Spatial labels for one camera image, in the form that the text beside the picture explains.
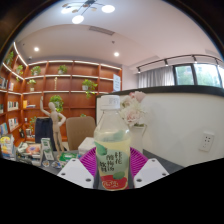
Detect green and white carton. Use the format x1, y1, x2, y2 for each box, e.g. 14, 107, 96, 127
40, 137, 55, 161

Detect tan chair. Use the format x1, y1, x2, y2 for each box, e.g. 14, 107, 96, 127
65, 115, 97, 151

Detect clear drink bottle green label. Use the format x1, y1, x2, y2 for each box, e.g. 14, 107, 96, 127
92, 94, 132, 191

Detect ceiling air vent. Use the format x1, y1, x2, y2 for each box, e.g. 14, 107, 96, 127
87, 25, 116, 36

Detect wooden artist mannequin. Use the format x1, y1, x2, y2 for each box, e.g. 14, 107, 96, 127
38, 95, 67, 158

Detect grey curtain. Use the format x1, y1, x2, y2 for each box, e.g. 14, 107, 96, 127
136, 65, 176, 90

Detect white book stack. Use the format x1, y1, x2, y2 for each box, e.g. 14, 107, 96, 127
77, 136, 96, 155

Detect black track light rail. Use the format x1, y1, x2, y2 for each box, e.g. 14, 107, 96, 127
135, 53, 224, 73

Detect branched ceiling lamp round bulbs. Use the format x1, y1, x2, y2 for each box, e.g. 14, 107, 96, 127
60, 0, 116, 25

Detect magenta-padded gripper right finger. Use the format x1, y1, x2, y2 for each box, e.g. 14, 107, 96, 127
128, 146, 170, 190

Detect colourful book stack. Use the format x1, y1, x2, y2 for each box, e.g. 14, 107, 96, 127
0, 133, 16, 160

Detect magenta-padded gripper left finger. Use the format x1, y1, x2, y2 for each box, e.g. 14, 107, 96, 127
56, 146, 98, 190

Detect dark book stack orange cover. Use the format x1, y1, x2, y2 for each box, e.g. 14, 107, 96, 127
16, 142, 43, 166

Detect brown wooden shelf unit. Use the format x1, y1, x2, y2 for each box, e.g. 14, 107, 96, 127
0, 41, 123, 158

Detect white wall socket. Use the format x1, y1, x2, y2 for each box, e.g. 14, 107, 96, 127
198, 131, 216, 153

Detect window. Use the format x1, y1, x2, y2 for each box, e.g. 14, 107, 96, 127
172, 62, 224, 89

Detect white vase with pale flowers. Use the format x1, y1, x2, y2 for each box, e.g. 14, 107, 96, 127
117, 90, 148, 155

